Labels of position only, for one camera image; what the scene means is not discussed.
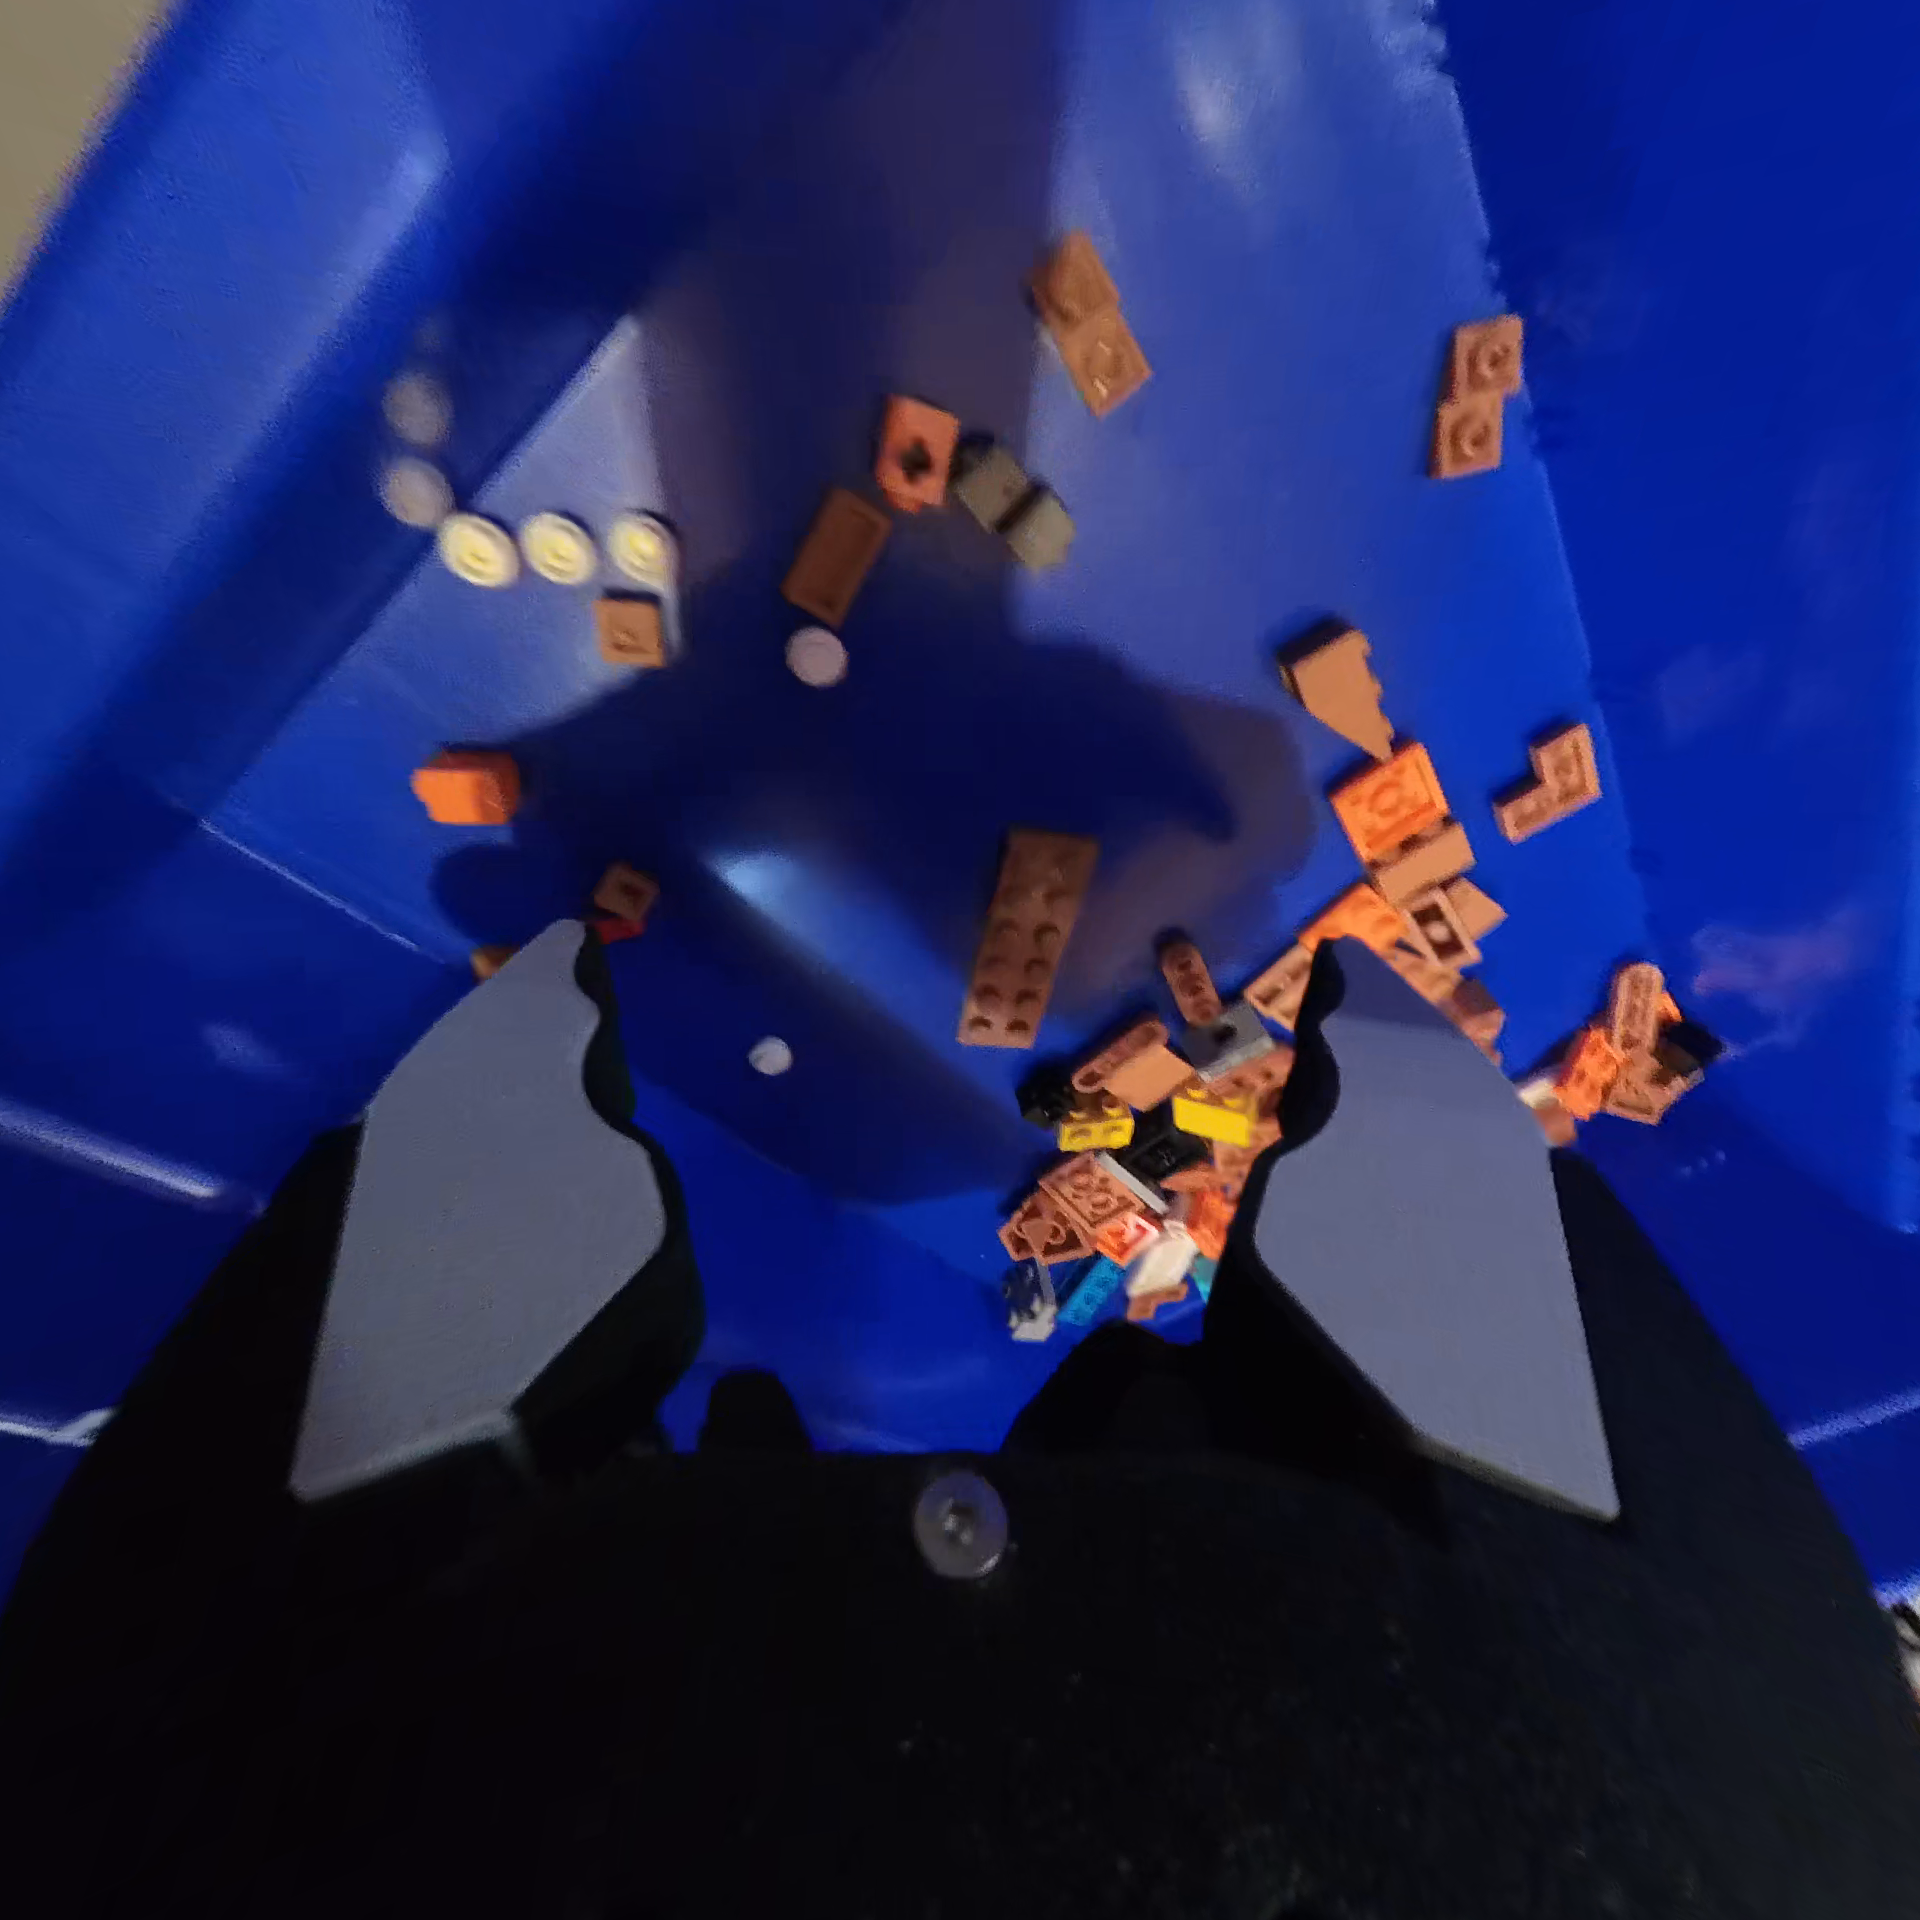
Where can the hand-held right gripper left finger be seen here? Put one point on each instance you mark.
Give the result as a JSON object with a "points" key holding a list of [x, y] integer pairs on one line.
{"points": [[482, 1245]]}

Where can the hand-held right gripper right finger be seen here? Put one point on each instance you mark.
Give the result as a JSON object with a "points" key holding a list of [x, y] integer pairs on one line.
{"points": [[1424, 1277]]}

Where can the orange cross-hole brick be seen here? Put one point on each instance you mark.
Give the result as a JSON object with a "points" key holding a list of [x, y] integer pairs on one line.
{"points": [[915, 452]]}

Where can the blue plastic bin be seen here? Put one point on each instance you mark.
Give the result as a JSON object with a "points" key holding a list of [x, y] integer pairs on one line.
{"points": [[901, 182]]}

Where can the white round stud plate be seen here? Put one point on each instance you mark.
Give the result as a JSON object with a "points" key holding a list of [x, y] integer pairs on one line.
{"points": [[644, 548], [558, 548], [482, 551], [820, 657], [771, 1054]]}

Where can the pile of mixed small bricks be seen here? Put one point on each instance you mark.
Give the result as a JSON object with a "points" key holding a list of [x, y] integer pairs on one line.
{"points": [[1142, 1073]]}

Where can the small brown square plate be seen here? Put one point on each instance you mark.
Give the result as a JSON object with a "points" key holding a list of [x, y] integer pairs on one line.
{"points": [[628, 893], [629, 630]]}

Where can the brown L-shaped plate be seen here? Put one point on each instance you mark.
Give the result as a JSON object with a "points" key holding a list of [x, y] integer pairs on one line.
{"points": [[1570, 804]]}

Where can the brown eight-stud plate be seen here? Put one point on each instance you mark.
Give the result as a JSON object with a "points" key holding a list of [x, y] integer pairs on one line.
{"points": [[1027, 937]]}

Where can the brown wedge slope brick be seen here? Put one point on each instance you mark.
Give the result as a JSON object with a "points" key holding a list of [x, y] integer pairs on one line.
{"points": [[1340, 681]]}

